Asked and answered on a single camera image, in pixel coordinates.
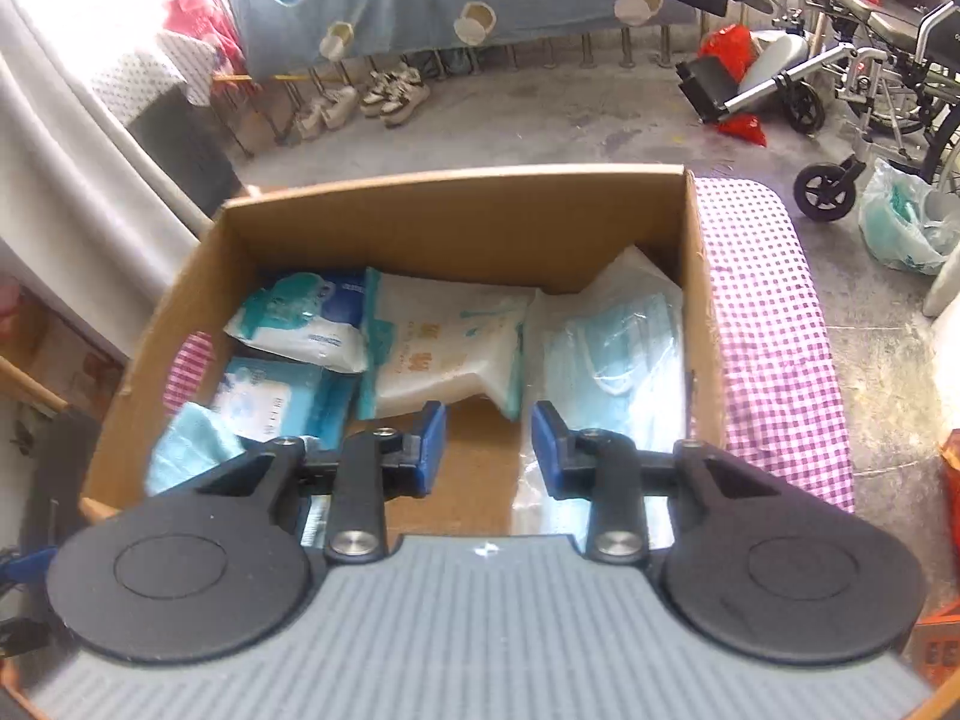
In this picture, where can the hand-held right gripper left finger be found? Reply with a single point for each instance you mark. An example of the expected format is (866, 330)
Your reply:
(433, 450)

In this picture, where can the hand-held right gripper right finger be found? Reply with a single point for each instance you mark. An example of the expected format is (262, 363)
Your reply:
(544, 450)

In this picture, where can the large white tissue pack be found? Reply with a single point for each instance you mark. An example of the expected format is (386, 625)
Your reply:
(442, 345)

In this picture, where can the clear pack of blue masks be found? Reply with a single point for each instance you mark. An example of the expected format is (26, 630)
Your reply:
(615, 345)

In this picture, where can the blue tissue pack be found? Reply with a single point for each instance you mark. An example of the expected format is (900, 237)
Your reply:
(285, 397)

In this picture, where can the white blue wet wipes pack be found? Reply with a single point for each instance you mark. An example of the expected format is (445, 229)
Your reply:
(300, 322)

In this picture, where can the large cardboard box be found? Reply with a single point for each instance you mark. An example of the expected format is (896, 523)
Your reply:
(450, 225)

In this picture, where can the teal towel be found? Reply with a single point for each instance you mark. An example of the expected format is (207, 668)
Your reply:
(187, 442)

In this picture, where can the white sneaker dark trim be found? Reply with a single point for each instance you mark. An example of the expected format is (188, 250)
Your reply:
(405, 101)
(379, 94)

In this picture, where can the dark hanging cloth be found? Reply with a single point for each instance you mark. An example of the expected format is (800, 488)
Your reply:
(187, 150)

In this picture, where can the green white plastic bag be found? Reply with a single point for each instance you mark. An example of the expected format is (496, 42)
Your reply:
(900, 225)

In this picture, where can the orange printed appliance box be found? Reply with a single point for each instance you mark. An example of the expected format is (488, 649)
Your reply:
(941, 645)

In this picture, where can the white polka dot cloth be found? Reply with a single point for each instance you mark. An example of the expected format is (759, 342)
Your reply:
(150, 75)

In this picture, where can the white curtain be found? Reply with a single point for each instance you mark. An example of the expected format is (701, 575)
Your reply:
(60, 127)

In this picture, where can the pink hanging garment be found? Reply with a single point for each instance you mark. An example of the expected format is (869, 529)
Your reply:
(195, 7)

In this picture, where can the wheelchair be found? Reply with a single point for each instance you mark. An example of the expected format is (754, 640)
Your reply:
(885, 22)

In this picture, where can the wooden furniture frame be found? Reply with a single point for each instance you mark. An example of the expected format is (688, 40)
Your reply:
(30, 382)

